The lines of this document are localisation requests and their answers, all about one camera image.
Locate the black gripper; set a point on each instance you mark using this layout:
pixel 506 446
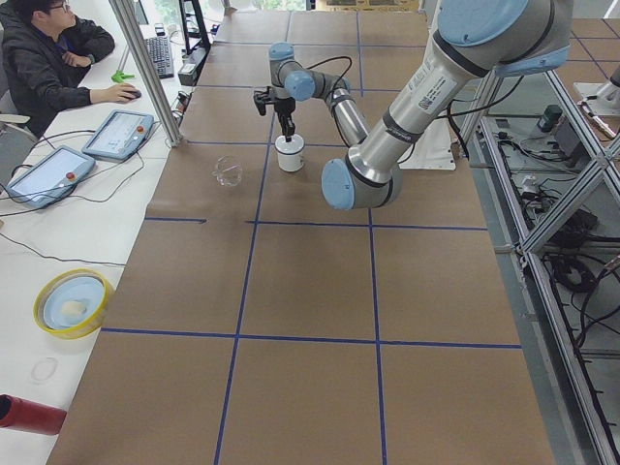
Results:
pixel 284 108

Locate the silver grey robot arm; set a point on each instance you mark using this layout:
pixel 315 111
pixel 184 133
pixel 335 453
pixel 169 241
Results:
pixel 471 40

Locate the white blue-rimmed enamel cup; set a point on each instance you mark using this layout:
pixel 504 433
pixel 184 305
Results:
pixel 290 152

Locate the black keyboard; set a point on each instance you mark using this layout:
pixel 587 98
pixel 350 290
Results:
pixel 160 54

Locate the black computer mouse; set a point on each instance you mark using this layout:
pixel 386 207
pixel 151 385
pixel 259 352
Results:
pixel 134 94

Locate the far teach pendant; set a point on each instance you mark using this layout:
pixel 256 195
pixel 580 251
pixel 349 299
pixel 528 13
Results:
pixel 120 135

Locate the teach pendant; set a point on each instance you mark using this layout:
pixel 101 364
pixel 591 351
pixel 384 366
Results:
pixel 51 179
pixel 120 135

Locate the green plastic clamp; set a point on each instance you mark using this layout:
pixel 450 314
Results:
pixel 120 77

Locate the person in black jacket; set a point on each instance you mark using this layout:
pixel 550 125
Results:
pixel 47 51

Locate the near teach pendant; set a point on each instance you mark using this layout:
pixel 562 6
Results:
pixel 51 179

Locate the yellow tape roll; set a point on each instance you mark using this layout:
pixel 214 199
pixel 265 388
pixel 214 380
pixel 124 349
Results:
pixel 73 304

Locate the red cylinder bottle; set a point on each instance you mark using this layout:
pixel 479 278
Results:
pixel 28 416

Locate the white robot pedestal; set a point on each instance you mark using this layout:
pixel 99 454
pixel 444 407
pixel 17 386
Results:
pixel 432 151

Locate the aluminium frame post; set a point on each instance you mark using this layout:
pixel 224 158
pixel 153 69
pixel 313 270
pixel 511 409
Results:
pixel 124 13

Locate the aluminium side frame rail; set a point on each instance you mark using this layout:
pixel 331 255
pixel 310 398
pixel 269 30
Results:
pixel 546 151

